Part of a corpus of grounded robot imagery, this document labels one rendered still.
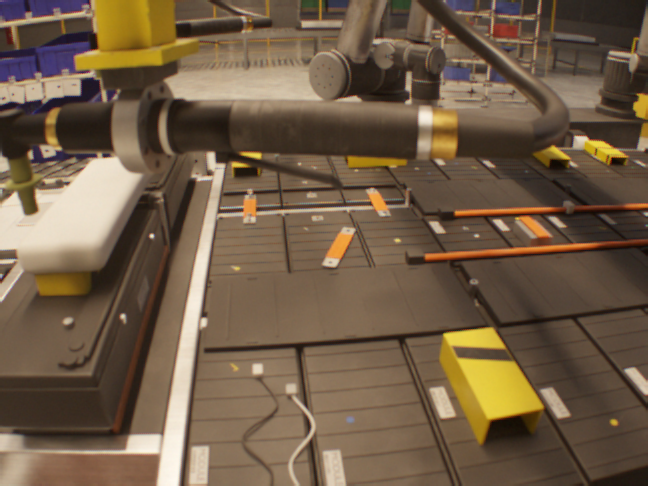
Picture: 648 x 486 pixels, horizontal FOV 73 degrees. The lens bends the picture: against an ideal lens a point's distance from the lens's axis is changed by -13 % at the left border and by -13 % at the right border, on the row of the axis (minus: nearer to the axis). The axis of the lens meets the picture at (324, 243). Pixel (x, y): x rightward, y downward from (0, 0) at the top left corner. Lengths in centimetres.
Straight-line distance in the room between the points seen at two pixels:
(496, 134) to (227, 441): 42
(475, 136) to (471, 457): 34
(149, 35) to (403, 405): 48
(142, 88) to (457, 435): 48
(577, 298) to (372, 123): 57
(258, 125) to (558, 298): 60
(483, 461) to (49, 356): 49
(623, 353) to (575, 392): 13
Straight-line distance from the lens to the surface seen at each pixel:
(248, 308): 75
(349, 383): 64
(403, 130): 39
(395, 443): 57
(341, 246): 91
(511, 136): 41
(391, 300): 77
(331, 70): 192
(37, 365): 59
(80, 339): 60
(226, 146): 42
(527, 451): 60
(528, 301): 82
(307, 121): 39
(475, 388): 58
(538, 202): 122
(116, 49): 43
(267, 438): 57
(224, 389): 64
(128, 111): 42
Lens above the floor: 145
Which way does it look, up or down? 28 degrees down
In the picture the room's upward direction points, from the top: straight up
